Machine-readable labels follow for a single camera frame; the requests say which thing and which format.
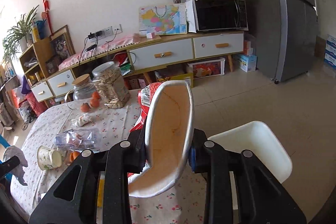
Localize white trash bin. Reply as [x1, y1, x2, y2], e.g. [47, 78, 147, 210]
[209, 121, 293, 183]

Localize floral paper cup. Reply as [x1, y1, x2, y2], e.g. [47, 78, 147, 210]
[37, 145, 62, 170]

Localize clear plastic bottle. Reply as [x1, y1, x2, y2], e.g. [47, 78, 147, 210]
[53, 128, 102, 151]

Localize crumpled snack wrapper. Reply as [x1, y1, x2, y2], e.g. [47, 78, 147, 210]
[71, 113, 94, 127]

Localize mandarin orange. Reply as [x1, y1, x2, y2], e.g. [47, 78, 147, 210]
[92, 91, 101, 100]
[90, 98, 100, 108]
[80, 103, 91, 113]

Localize cherry print tablecloth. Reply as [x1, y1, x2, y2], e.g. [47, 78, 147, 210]
[10, 91, 206, 223]

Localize glass jar with cork lid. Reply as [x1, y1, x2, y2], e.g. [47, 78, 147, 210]
[64, 73, 96, 110]

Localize plastic jar of seeds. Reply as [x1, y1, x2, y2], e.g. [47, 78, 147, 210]
[92, 61, 130, 109]

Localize wooden tv cabinet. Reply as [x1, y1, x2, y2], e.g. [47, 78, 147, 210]
[31, 31, 244, 102]

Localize yellow cardboard box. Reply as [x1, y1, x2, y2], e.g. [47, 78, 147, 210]
[154, 71, 194, 88]

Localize wooden shelf cabinet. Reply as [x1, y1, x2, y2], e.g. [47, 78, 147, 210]
[19, 37, 55, 87]

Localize pink keyboard cover cloth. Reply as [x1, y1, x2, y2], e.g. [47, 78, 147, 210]
[59, 34, 140, 71]

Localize red gift box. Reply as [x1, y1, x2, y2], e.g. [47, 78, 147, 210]
[187, 57, 226, 79]

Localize framed cat picture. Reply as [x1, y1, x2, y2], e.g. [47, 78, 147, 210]
[50, 25, 75, 61]

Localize potted spider plant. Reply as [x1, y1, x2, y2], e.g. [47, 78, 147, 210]
[2, 6, 39, 62]

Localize colourful china map board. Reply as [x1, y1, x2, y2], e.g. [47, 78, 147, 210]
[138, 3, 187, 36]

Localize stacked blue water cartons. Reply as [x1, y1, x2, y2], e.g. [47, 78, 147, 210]
[323, 35, 336, 69]

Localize brown cardboard box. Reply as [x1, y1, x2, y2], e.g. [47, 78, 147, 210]
[314, 36, 326, 60]

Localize black microwave oven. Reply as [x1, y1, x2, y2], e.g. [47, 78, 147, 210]
[185, 0, 248, 33]

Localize grey refrigerator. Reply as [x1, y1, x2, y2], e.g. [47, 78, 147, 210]
[246, 0, 318, 83]

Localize wall power socket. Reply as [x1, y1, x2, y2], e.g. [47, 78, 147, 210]
[88, 24, 122, 42]

